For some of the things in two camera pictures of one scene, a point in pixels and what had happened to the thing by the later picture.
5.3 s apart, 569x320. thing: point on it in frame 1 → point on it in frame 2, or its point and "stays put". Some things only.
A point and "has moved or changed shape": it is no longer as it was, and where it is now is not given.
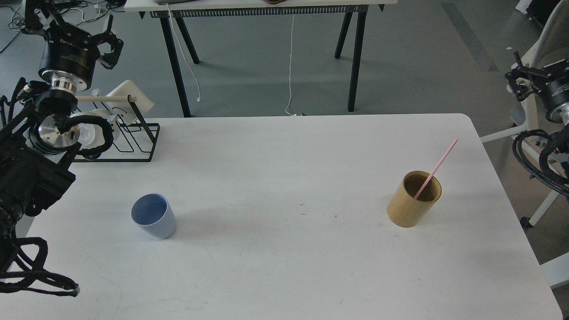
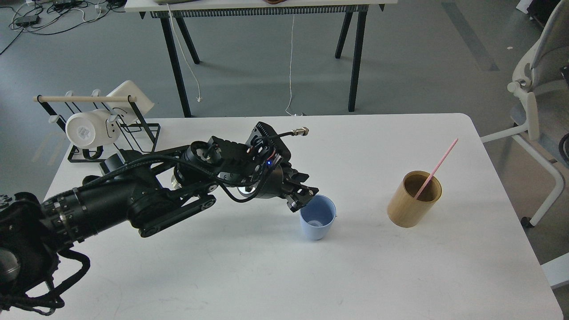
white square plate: [123, 109] stays put
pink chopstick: [436, 168] stays put
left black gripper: [69, 57] → [274, 182]
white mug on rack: [94, 129] stays put
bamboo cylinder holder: [403, 209] stays put
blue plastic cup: [153, 213] has moved or changed shape
